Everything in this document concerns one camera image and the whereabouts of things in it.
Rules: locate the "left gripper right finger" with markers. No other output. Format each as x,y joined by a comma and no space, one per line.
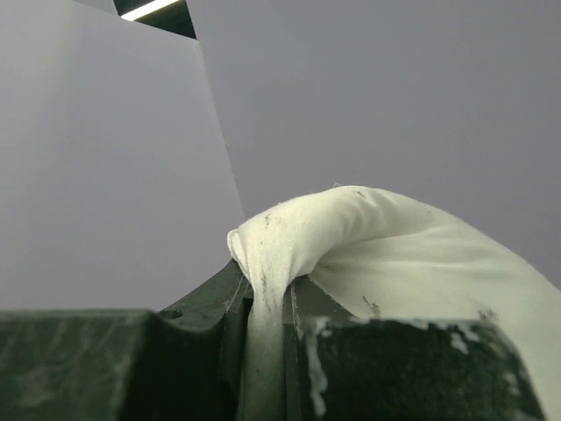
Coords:
339,367

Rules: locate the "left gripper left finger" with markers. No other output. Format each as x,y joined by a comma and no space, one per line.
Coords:
180,363

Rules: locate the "pink pillow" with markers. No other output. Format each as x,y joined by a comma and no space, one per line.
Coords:
379,253

